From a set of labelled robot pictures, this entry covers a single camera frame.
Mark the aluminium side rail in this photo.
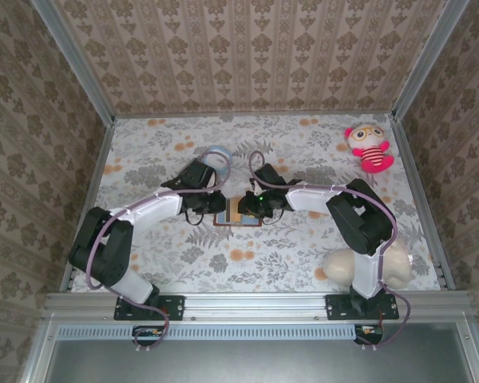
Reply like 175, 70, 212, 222
59, 119, 117, 292
394, 117, 456, 290

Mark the grey metal sheet panel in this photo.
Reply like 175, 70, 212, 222
43, 322, 476, 383

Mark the aluminium corner post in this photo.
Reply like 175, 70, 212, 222
393, 0, 474, 120
30, 0, 117, 123

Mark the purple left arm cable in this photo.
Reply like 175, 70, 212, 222
85, 151, 232, 354

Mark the pink striped plush doll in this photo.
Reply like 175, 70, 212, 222
344, 124, 396, 175

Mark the right aluminium corner post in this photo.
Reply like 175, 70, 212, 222
393, 0, 474, 120

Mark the square translucent plastic box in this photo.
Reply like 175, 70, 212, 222
204, 145, 233, 172

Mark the right aluminium side rail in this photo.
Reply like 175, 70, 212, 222
394, 117, 456, 290

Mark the left aluminium side rail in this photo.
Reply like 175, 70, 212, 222
59, 119, 117, 292

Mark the short aluminium wall rail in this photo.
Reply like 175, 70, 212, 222
113, 111, 396, 120

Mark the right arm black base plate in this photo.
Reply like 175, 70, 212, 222
325, 294, 400, 322

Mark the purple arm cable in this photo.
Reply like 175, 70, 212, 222
248, 150, 413, 352
85, 151, 232, 354

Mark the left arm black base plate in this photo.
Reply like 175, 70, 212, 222
113, 294, 185, 322

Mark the cream plush toy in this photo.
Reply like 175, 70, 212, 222
314, 239, 414, 290

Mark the floral patterned table cover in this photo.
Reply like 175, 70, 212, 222
69, 113, 442, 294

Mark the brown leather card holder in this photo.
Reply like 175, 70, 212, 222
212, 198, 263, 228

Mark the left aluminium corner post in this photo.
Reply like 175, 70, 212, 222
30, 0, 117, 123

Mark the long aluminium base rail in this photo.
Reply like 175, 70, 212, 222
43, 290, 474, 320

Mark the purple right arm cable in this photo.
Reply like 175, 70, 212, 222
248, 150, 413, 352

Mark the grey slotted cable duct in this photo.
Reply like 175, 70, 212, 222
57, 323, 358, 341

